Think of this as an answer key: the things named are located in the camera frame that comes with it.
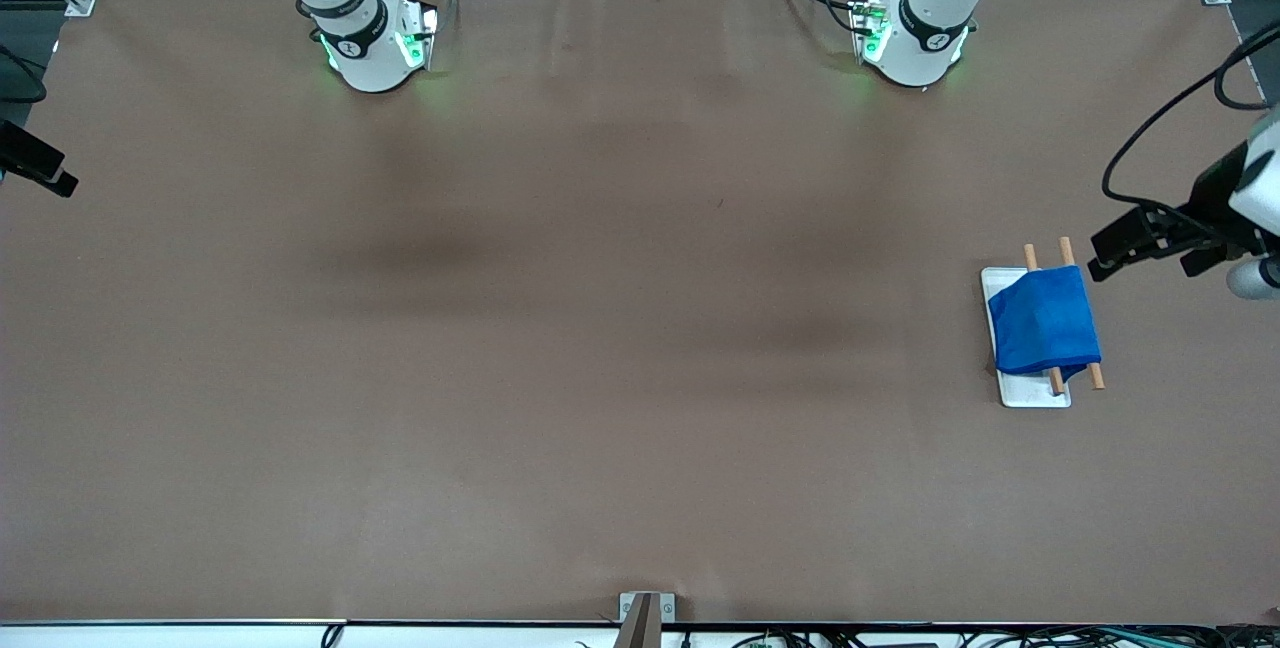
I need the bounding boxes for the white towel rack wooden rods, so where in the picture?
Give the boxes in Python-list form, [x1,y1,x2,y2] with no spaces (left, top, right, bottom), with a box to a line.
[980,236,1106,409]

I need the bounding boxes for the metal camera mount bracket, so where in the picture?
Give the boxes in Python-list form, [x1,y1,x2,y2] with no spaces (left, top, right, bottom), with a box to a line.
[617,590,677,648]

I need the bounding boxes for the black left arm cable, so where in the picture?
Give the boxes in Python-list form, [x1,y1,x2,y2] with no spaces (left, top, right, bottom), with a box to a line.
[1102,22,1280,231]

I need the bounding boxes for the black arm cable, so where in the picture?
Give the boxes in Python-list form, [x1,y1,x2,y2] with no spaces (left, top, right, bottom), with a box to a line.
[1102,22,1280,231]
[0,42,50,105]

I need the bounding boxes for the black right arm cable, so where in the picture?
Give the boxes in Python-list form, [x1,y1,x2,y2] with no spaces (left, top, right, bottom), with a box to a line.
[0,42,50,105]

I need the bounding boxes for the blue microfibre towel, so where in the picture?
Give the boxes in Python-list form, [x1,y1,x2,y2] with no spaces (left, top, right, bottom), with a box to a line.
[987,264,1104,385]

